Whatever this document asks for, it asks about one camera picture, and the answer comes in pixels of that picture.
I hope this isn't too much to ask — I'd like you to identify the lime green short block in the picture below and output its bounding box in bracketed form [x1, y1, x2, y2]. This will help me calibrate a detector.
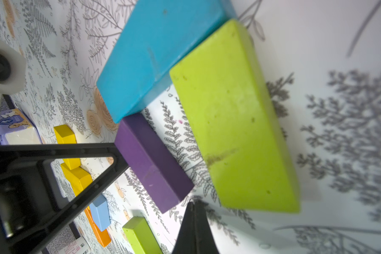
[169, 19, 301, 213]

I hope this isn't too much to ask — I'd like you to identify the purple block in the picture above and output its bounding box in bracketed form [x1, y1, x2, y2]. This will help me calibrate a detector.
[114, 113, 194, 213]

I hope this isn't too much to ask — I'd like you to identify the light blue block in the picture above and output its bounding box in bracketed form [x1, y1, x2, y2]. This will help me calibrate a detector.
[90, 194, 111, 231]

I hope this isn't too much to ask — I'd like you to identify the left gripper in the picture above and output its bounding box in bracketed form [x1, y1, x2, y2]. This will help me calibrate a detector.
[0, 143, 128, 254]

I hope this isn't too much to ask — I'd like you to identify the lime green long block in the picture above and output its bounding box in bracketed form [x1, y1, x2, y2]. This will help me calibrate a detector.
[122, 217, 163, 254]

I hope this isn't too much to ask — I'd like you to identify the orange block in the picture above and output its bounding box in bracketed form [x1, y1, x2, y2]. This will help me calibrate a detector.
[84, 207, 111, 247]

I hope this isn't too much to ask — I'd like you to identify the teal block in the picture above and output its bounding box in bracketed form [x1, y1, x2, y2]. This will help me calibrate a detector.
[97, 0, 237, 123]

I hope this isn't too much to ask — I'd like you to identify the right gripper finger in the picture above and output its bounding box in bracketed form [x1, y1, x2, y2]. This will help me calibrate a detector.
[172, 201, 219, 254]

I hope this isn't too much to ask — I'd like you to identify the small yellow block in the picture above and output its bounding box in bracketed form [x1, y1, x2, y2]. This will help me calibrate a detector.
[54, 124, 81, 169]

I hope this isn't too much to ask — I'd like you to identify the long yellow block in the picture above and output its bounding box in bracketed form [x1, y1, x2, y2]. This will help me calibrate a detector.
[60, 163, 93, 196]

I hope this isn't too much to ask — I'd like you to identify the purple card box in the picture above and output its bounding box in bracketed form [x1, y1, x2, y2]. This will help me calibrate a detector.
[0, 109, 42, 145]

